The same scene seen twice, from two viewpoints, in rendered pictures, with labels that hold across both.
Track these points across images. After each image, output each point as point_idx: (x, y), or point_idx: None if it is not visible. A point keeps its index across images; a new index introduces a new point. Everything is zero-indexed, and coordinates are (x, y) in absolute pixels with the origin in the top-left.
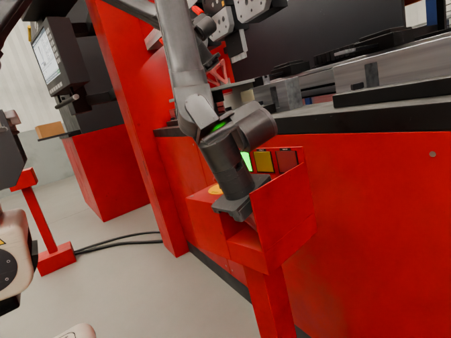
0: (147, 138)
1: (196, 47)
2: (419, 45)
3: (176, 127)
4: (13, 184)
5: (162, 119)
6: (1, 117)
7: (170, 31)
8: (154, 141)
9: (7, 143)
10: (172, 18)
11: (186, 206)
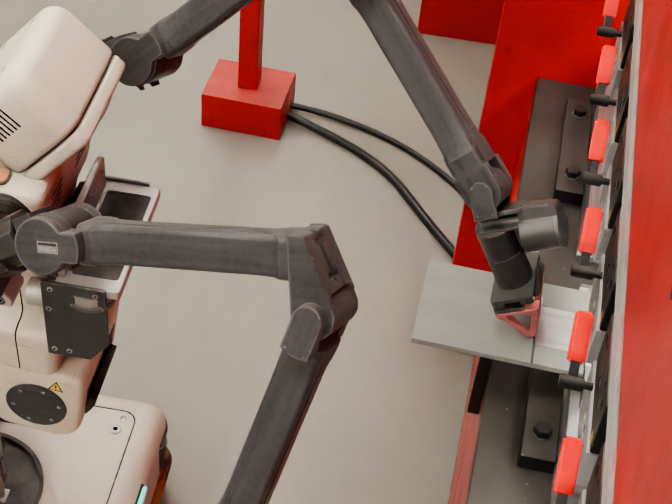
0: (514, 89)
1: (260, 501)
2: None
3: (518, 197)
4: (88, 358)
5: (580, 66)
6: (101, 298)
7: (243, 467)
8: (528, 102)
9: (97, 322)
10: (253, 454)
11: None
